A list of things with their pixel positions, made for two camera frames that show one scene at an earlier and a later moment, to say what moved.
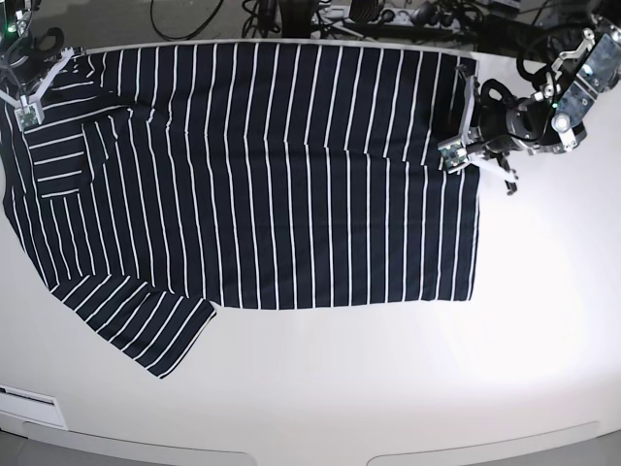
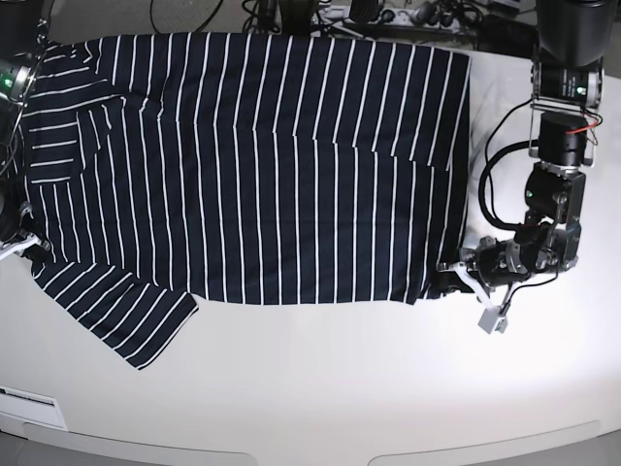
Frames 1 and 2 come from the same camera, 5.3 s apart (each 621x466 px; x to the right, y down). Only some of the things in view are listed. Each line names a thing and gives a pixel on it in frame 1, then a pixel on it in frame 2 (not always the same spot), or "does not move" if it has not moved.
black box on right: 528,37 does not move
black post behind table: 296,17 does not move
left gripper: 27,72 → 14,239
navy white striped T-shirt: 162,182 does not move
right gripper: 495,125 → 488,264
